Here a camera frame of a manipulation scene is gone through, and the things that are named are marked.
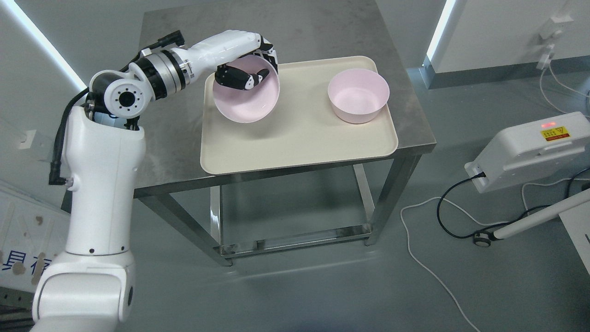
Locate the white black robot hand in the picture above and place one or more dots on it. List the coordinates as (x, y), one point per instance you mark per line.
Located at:
(215, 54)

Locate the pink bowl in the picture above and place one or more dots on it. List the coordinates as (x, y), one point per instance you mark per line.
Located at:
(357, 95)
(245, 90)

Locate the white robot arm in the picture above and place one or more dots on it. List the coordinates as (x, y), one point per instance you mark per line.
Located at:
(97, 151)

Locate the stainless steel table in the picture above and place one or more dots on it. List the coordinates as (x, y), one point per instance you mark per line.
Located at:
(172, 182)

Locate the white sign board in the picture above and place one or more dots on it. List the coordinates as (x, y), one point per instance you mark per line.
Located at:
(32, 234)

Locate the white stand leg with caster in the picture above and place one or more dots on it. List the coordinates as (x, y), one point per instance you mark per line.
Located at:
(485, 238)

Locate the white device box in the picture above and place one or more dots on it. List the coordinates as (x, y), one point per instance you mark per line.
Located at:
(529, 151)

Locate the wall socket left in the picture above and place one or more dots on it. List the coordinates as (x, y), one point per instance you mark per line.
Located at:
(29, 140)

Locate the wall power adapter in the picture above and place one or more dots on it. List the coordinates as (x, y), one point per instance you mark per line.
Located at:
(549, 33)

